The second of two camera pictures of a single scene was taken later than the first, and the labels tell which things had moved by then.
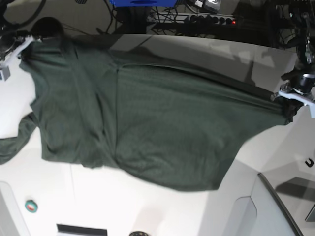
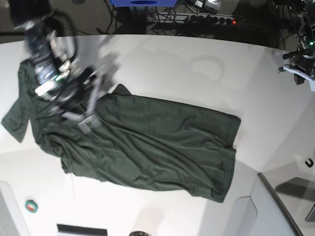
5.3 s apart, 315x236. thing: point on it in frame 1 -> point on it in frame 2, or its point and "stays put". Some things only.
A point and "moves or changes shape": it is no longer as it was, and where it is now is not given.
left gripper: (7, 56) -> (79, 101)
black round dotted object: (138, 233) stays put
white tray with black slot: (81, 230) stays put
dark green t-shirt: (161, 125) moves or changes shape
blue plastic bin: (143, 3) stays put
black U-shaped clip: (311, 163) stays put
